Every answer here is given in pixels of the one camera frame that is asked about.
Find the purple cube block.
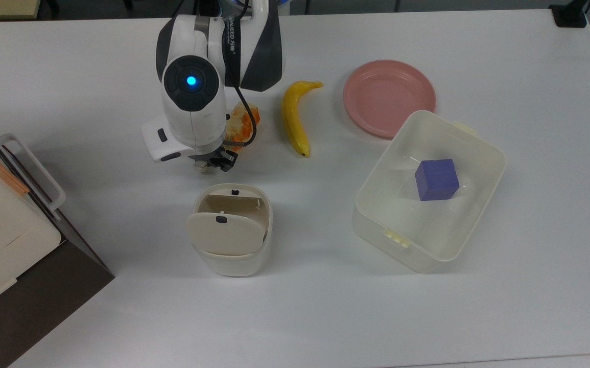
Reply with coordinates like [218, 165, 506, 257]
[415, 158, 460, 202]

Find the orange tape strip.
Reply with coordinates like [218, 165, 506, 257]
[0, 150, 31, 197]

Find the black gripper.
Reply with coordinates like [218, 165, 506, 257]
[188, 144, 239, 173]

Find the yellow toy banana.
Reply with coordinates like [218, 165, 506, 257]
[281, 80, 323, 158]

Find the cream plastic storage box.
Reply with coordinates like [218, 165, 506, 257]
[0, 123, 63, 318]

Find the cream trash can lid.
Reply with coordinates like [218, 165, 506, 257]
[186, 211, 268, 258]

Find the black table clamp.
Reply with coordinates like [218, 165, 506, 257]
[549, 0, 590, 28]

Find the dark brown wooden drawer box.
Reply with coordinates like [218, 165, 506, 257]
[0, 111, 115, 368]

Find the cream desktop trash can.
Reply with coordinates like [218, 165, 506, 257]
[193, 183, 274, 278]

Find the pink plastic plate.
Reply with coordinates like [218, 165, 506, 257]
[343, 60, 437, 140]

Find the white drawer handle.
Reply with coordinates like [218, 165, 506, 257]
[0, 133, 66, 213]

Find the translucent white storage bin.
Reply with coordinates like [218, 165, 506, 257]
[352, 110, 507, 274]

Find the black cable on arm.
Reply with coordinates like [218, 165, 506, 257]
[231, 86, 258, 150]

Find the orange peeled fruit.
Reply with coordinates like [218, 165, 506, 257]
[223, 101, 262, 149]

